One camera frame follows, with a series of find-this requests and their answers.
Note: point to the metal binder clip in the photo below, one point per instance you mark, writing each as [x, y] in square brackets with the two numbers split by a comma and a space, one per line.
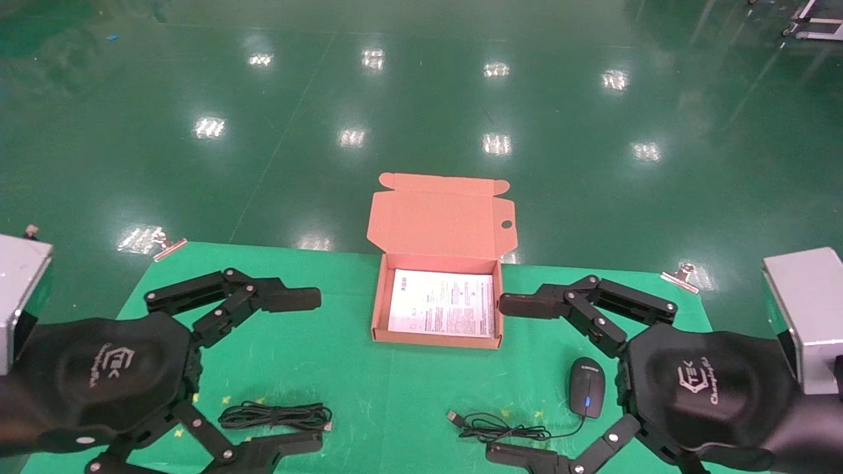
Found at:
[170, 248]
[681, 278]

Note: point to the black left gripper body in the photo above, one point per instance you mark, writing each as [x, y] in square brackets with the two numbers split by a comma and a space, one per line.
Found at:
[85, 375]

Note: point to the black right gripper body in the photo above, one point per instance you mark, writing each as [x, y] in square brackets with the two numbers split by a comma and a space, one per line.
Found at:
[711, 388]

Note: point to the open brown cardboard box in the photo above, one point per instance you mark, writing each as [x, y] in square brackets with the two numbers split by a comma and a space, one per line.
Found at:
[435, 217]

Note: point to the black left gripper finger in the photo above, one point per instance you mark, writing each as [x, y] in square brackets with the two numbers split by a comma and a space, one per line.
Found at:
[270, 297]
[276, 449]

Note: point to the grey wheeled cart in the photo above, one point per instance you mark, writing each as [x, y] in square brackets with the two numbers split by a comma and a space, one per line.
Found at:
[820, 34]

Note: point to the white printed instruction sheet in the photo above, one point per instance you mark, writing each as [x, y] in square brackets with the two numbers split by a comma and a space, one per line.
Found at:
[441, 303]

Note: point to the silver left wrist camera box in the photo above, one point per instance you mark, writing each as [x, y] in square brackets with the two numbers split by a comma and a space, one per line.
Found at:
[20, 283]

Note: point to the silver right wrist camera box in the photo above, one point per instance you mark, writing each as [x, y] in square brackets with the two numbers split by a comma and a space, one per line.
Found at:
[810, 309]

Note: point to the green table mat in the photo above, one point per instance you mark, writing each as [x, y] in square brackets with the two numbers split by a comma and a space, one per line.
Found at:
[342, 368]

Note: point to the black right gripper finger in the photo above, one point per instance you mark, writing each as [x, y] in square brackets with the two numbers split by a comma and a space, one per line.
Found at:
[527, 457]
[527, 305]

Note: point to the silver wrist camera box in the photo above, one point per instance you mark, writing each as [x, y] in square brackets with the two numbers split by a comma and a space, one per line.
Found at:
[20, 283]
[810, 309]

